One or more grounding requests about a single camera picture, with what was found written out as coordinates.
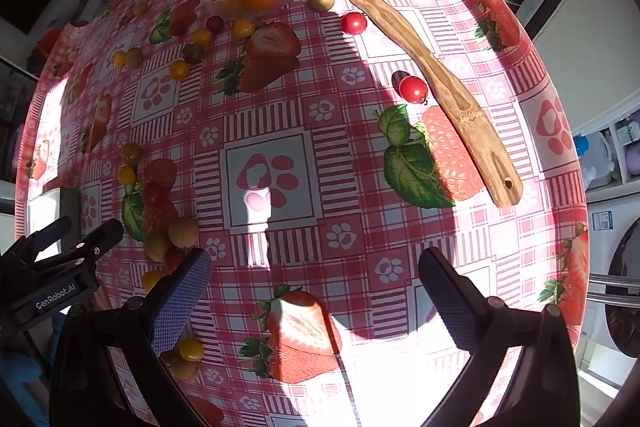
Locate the red checked strawberry tablecloth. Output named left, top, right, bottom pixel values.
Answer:
left=14, top=0, right=590, bottom=427

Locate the white square tray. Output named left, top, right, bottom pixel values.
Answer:
left=27, top=188, right=81, bottom=253

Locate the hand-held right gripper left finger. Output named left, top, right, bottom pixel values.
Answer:
left=50, top=248, right=212, bottom=427

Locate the long wooden spatula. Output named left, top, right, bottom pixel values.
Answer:
left=270, top=0, right=524, bottom=208

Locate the white bottle with blue cap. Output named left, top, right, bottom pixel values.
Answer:
left=572, top=132, right=616, bottom=190

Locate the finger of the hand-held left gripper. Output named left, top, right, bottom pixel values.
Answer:
left=0, top=216, right=73, bottom=268
left=30, top=219, right=125, bottom=280

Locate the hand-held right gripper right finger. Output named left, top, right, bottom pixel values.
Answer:
left=419, top=248, right=581, bottom=427

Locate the metal bar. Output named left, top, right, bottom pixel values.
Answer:
left=590, top=273, right=640, bottom=303

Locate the white washing machine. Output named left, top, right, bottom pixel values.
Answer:
left=585, top=192, right=640, bottom=388

